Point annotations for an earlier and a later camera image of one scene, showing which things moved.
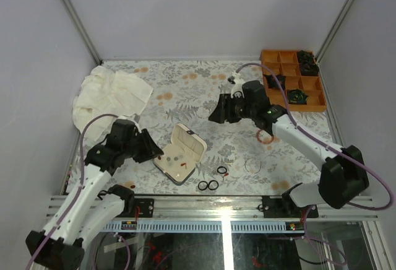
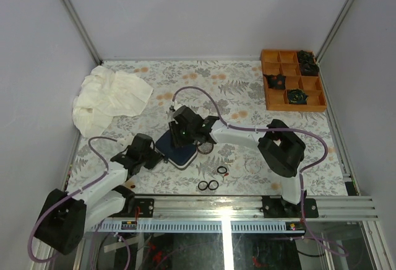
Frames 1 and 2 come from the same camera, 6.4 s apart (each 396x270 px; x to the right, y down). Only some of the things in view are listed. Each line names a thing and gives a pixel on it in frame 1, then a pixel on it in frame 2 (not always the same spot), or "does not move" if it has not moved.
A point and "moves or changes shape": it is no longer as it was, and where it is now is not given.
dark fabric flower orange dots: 272,83 does not move
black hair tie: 221,167 does not move
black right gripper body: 245,111 → 181,136
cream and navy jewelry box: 178,161 moves or changes shape
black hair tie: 202,189 does not move
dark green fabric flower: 296,96 does not move
